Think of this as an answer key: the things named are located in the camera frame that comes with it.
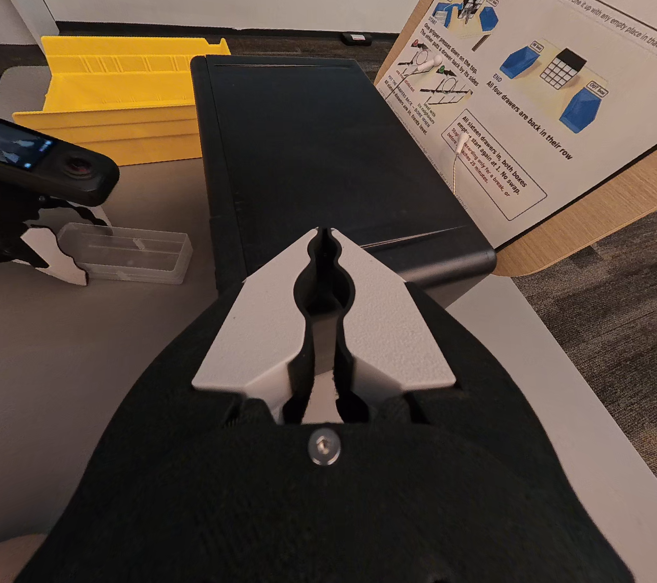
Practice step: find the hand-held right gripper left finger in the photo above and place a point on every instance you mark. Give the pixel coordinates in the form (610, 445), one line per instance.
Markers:
(256, 336)

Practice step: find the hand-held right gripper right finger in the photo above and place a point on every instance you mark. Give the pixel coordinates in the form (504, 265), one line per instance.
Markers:
(390, 336)

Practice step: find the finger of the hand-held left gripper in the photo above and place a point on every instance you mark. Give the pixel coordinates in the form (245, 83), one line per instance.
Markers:
(97, 214)
(51, 254)

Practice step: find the clear plastic drawer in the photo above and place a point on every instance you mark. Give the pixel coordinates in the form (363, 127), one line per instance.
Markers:
(143, 254)

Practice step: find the yellow plastic bin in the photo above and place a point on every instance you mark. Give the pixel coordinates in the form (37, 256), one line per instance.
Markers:
(123, 131)

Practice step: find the black drawer cabinet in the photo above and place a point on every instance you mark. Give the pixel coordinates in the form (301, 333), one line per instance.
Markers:
(318, 147)

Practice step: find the instruction poster on board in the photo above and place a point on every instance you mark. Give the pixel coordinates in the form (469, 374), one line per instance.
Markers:
(580, 239)

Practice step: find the small black floor device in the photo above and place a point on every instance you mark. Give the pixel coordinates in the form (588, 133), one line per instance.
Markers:
(357, 39)

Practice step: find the white instruction poster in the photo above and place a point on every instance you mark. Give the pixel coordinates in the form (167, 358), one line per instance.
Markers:
(544, 80)

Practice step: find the person's leg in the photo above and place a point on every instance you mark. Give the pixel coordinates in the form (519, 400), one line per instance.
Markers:
(18, 562)

